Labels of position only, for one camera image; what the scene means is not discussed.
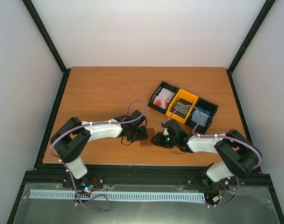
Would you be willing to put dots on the red white card stack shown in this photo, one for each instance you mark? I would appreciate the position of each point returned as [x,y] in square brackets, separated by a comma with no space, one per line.
[163,98]

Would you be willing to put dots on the brown leather card holder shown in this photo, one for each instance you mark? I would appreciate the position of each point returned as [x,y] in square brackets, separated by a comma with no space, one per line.
[147,142]

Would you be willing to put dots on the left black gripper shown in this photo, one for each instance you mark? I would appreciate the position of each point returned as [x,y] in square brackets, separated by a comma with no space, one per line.
[143,135]

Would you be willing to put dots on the dark grey card stack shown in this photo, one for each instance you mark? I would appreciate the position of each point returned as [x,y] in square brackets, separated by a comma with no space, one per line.
[181,108]

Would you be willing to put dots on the black bin right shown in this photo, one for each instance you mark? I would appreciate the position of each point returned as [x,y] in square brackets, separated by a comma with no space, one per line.
[206,105]

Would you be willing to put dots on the black bin left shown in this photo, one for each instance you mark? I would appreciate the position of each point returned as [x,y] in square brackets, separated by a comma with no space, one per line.
[167,86]

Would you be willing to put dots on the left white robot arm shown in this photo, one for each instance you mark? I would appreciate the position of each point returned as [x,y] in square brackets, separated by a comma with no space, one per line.
[70,140]

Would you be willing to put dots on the yellow bin middle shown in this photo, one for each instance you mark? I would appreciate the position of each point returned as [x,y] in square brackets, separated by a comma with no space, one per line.
[185,95]

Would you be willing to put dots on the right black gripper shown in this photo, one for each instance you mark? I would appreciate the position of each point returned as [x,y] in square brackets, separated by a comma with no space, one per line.
[159,141]

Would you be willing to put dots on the blue card stack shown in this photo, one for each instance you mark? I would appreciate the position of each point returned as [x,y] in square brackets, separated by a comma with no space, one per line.
[201,116]

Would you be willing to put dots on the light blue cable duct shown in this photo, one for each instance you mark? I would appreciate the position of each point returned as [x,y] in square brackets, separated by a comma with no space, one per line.
[120,196]

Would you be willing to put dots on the black bin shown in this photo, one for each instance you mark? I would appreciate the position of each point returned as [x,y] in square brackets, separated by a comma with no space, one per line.
[206,105]
[167,86]

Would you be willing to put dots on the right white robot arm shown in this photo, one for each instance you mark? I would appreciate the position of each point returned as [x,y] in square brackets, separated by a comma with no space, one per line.
[238,156]

